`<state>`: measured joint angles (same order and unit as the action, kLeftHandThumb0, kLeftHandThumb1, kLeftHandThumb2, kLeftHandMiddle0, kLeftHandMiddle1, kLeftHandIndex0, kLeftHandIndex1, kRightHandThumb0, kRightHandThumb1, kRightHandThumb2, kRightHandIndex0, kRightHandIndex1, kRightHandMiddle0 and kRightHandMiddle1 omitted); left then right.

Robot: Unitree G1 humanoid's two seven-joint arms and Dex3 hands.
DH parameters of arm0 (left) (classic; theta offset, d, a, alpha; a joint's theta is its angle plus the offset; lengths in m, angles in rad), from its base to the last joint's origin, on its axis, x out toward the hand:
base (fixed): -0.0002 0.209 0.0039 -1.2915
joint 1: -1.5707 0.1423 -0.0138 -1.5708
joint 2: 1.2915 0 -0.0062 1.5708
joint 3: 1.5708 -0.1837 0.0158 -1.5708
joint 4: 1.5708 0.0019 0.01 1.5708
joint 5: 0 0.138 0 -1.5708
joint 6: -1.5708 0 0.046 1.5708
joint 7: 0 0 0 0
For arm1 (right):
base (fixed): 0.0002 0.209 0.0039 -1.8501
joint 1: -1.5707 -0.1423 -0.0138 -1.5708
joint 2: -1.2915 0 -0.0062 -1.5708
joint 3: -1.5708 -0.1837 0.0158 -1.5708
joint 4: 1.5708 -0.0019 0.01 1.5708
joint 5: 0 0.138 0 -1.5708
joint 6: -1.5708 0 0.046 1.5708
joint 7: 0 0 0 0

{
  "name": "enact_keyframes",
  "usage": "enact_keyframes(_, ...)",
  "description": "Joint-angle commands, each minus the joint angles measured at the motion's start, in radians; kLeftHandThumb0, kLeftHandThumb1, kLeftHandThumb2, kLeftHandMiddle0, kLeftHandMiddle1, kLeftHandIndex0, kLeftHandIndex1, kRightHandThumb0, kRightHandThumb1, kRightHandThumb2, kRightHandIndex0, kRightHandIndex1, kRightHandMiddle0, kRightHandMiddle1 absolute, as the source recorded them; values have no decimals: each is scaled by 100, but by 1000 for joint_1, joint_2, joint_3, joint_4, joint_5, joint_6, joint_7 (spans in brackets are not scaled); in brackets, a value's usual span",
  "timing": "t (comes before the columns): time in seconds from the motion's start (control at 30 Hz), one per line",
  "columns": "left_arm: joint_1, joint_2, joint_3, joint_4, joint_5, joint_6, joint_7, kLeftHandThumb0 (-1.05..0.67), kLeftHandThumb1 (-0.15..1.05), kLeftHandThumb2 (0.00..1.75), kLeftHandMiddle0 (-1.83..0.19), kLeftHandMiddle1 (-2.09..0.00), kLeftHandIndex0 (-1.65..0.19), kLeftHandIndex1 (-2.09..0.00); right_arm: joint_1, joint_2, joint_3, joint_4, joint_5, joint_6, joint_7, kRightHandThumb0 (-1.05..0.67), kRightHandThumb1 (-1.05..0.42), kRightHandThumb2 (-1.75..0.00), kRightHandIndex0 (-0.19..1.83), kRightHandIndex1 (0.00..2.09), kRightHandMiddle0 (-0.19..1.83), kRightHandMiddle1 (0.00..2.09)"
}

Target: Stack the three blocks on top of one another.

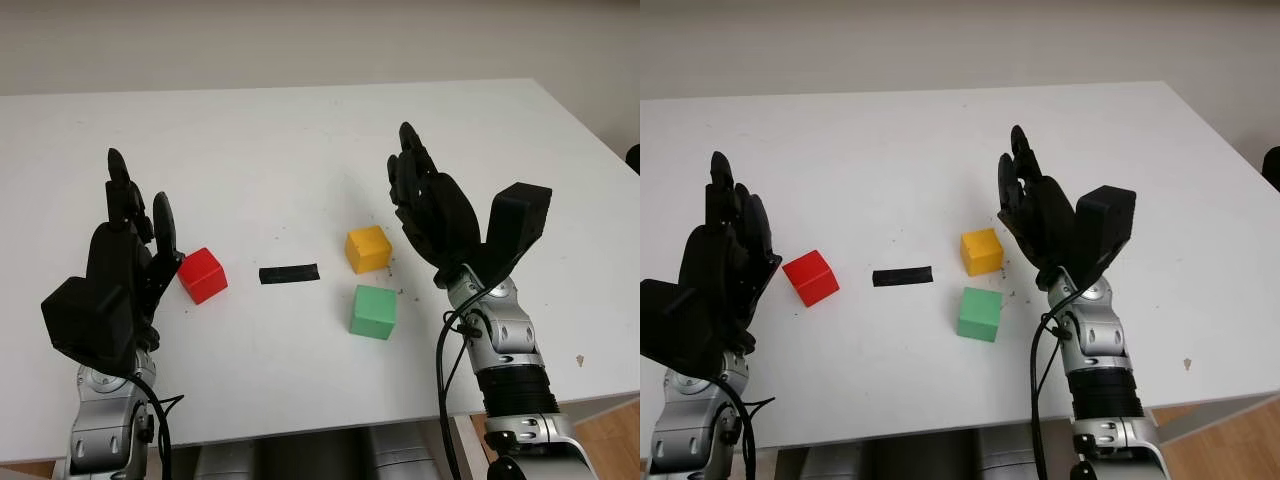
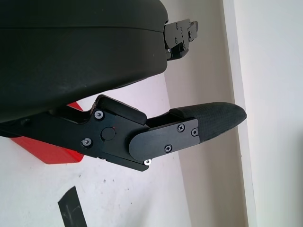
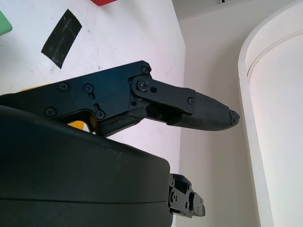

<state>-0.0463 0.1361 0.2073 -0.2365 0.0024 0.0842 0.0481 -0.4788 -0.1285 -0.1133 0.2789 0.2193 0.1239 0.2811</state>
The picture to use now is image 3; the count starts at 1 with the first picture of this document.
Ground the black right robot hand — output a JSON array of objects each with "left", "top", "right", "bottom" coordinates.
[{"left": 0, "top": 60, "right": 240, "bottom": 227}]

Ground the yellow cube block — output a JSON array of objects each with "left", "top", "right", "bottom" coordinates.
[{"left": 20, "top": 83, "right": 86, "bottom": 131}]

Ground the green cube block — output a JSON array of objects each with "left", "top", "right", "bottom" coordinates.
[{"left": 0, "top": 10, "right": 13, "bottom": 38}]

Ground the red cube block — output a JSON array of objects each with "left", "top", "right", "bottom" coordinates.
[{"left": 91, "top": 0, "right": 115, "bottom": 7}]

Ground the black tape patch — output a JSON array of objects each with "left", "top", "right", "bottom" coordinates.
[{"left": 41, "top": 9, "right": 83, "bottom": 69}]

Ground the white round column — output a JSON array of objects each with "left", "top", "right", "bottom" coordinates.
[{"left": 238, "top": 6, "right": 303, "bottom": 227}]

